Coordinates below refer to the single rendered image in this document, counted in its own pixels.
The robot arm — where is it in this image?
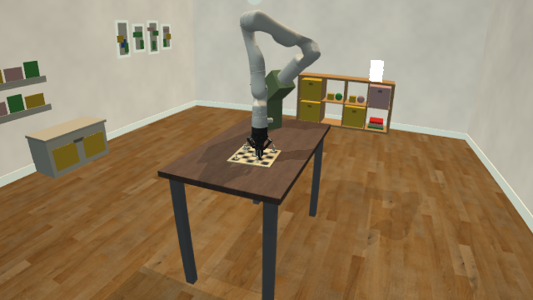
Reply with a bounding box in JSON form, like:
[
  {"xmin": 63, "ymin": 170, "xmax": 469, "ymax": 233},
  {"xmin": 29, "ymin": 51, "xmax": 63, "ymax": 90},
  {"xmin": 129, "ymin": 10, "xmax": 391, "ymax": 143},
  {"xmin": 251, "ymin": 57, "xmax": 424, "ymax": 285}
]
[{"xmin": 240, "ymin": 10, "xmax": 321, "ymax": 128}]

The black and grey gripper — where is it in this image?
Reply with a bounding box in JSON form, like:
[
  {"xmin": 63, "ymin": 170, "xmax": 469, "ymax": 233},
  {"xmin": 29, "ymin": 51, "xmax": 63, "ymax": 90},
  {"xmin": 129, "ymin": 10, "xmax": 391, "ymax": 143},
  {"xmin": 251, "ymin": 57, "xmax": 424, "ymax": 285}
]
[{"xmin": 247, "ymin": 127, "xmax": 272, "ymax": 158}]

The chessboard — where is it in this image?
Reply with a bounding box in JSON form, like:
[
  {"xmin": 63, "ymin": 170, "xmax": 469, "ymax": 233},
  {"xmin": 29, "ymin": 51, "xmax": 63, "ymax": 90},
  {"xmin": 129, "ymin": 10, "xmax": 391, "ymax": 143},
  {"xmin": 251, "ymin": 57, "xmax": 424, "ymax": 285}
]
[{"xmin": 227, "ymin": 146, "xmax": 281, "ymax": 168}]

